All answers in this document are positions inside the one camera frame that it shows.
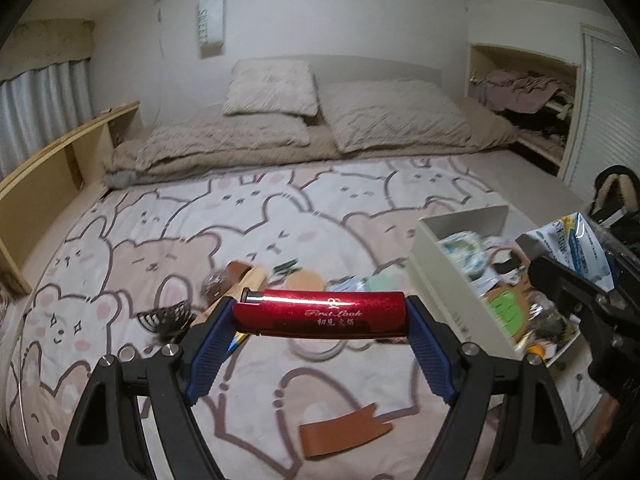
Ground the beige duvet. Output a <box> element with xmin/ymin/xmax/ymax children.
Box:
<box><xmin>102</xmin><ymin>97</ymin><xmax>518</xmax><ymax>191</ymax></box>

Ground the round wooden disc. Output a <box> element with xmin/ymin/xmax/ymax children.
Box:
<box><xmin>292</xmin><ymin>270</ymin><xmax>327</xmax><ymax>291</ymax></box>

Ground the light wooden bedside shelf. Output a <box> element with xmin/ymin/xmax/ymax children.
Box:
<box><xmin>0</xmin><ymin>101</ymin><xmax>142</xmax><ymax>296</ymax></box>

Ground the black coiled cable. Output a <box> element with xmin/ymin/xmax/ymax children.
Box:
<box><xmin>135</xmin><ymin>301</ymin><xmax>193</xmax><ymax>346</ymax></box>

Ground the orange card with green sticker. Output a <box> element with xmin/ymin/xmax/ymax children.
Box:
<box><xmin>485</xmin><ymin>280</ymin><xmax>536</xmax><ymax>341</ymax></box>

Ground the green patterned packet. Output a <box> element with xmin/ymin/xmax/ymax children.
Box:
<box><xmin>440</xmin><ymin>230</ymin><xmax>491</xmax><ymax>276</ymax></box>

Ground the brown leather tag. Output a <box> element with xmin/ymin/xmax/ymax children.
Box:
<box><xmin>299</xmin><ymin>402</ymin><xmax>396</xmax><ymax>460</ymax></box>

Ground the white storage box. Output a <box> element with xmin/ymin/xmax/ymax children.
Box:
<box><xmin>407</xmin><ymin>205</ymin><xmax>586</xmax><ymax>368</ymax></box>

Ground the clear bag with brown contents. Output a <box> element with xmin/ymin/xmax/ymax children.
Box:
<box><xmin>201</xmin><ymin>269</ymin><xmax>236</xmax><ymax>302</ymax></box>

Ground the green black eraser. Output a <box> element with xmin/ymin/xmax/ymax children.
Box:
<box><xmin>370</xmin><ymin>265</ymin><xmax>407</xmax><ymax>291</ymax></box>

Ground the beige quilted pillow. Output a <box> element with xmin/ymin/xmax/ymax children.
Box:
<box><xmin>135</xmin><ymin>112</ymin><xmax>326</xmax><ymax>171</ymax></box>
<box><xmin>320</xmin><ymin>80</ymin><xmax>518</xmax><ymax>153</ymax></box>

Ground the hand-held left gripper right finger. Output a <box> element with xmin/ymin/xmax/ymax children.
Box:
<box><xmin>406</xmin><ymin>294</ymin><xmax>583</xmax><ymax>480</ymax></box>

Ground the white louvred door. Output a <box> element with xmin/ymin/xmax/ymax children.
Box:
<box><xmin>565</xmin><ymin>22</ymin><xmax>640</xmax><ymax>201</ymax></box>

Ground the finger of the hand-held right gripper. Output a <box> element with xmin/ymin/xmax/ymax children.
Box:
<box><xmin>529</xmin><ymin>256</ymin><xmax>608</xmax><ymax>321</ymax></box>

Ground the grey white curtain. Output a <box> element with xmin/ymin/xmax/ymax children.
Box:
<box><xmin>0</xmin><ymin>57</ymin><xmax>93</xmax><ymax>176</ymax></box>

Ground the fluffy beige pillow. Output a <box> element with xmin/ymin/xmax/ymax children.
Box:
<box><xmin>222</xmin><ymin>58</ymin><xmax>321</xmax><ymax>118</ymax></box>

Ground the beige curtain pelmet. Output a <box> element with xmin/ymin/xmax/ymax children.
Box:
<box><xmin>10</xmin><ymin>19</ymin><xmax>96</xmax><ymax>81</ymax></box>

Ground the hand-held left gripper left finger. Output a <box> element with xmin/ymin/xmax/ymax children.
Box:
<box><xmin>56</xmin><ymin>296</ymin><xmax>238</xmax><ymax>480</ymax></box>

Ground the red metallic case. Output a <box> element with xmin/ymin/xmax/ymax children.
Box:
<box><xmin>230</xmin><ymin>287</ymin><xmax>413</xmax><ymax>343</ymax></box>

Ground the dark bag with fleece trim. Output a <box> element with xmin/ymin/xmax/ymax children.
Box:
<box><xmin>590</xmin><ymin>165</ymin><xmax>640</xmax><ymax>241</ymax></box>

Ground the pile of mauve clothes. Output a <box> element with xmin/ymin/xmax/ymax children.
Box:
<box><xmin>472</xmin><ymin>69</ymin><xmax>576</xmax><ymax>116</ymax></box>

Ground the large silver blue foil packet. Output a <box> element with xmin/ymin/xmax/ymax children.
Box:
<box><xmin>517</xmin><ymin>211</ymin><xmax>618</xmax><ymax>292</ymax></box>

